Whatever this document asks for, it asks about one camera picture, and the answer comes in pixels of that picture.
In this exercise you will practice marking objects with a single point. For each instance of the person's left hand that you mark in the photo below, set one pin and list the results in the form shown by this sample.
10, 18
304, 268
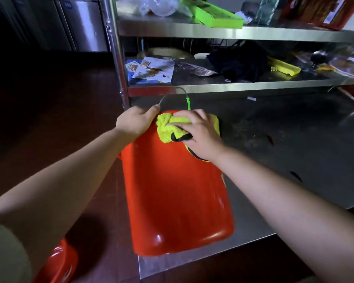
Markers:
134, 122

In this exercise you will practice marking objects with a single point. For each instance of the person's right hand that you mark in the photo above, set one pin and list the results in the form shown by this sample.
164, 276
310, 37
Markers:
202, 137

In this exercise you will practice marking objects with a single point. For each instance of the person's right thumb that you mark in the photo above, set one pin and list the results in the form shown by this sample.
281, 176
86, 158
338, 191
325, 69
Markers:
191, 142

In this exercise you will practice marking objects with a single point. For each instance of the person's left thumb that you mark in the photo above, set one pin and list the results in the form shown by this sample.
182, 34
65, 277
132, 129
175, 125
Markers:
153, 113

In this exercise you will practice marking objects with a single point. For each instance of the person's right middle finger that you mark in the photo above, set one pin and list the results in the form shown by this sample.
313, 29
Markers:
187, 115

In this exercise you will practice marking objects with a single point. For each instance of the yellow microfiber cloth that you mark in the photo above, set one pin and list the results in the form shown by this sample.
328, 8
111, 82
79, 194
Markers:
168, 129

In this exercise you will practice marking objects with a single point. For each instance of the orange plastic tray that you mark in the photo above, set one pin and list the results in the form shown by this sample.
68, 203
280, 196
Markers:
177, 197

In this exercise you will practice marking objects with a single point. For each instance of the person's right forearm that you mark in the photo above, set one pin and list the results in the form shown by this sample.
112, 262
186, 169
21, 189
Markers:
295, 209

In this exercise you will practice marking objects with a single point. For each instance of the person's left forearm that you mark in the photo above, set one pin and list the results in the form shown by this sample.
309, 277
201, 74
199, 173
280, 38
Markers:
62, 179

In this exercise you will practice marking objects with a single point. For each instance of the printed paper leaflet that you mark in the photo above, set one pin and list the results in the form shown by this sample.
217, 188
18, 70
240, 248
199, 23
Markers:
155, 69

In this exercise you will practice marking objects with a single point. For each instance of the silver foil packet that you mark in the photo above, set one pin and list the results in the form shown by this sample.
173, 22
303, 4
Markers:
199, 70

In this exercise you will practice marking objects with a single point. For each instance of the beige round plate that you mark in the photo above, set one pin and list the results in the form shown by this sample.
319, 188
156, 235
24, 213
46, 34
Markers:
168, 53

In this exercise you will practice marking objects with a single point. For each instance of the stainless steel shelf rack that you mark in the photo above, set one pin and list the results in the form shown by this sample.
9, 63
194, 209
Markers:
224, 55

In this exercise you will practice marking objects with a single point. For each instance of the black cloth bundle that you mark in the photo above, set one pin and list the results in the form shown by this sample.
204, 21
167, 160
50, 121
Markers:
239, 63

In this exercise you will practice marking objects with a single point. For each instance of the green plastic box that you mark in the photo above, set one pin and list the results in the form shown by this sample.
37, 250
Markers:
214, 13

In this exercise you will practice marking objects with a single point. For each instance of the yellow plastic tool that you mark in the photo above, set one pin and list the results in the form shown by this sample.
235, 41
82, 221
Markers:
283, 67

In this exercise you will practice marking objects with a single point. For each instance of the clear plastic bag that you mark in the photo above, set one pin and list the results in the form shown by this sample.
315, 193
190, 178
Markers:
156, 5

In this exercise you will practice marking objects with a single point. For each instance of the stainless steel cabinet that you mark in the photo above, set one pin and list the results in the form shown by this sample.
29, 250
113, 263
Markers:
73, 23

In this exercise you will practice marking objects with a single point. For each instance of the clear plastic bottle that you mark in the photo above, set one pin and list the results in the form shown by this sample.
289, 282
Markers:
265, 10

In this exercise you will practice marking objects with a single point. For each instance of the clear plastic food container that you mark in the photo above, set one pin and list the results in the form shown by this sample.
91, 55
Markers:
346, 63

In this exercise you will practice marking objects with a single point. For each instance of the red printed carton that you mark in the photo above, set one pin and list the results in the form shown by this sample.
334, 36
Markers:
321, 10

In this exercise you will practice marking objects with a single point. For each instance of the orange plastic basin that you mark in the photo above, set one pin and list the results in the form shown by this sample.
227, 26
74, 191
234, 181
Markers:
59, 263

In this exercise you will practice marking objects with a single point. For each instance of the person's sleeve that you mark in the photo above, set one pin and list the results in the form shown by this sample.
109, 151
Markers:
6, 254

